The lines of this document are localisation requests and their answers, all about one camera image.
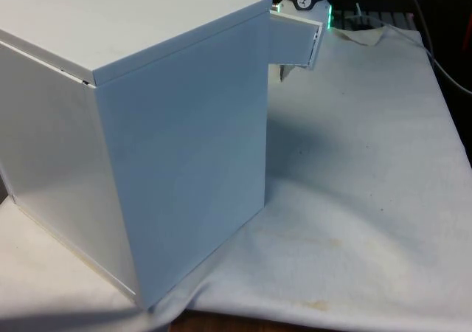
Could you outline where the white drawer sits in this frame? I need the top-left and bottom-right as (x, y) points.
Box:
(268, 8), (325, 69)

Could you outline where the white chest of drawers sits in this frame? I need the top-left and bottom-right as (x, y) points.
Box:
(0, 0), (282, 311)

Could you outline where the grey cable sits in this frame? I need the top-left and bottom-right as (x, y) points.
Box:
(402, 0), (472, 95)

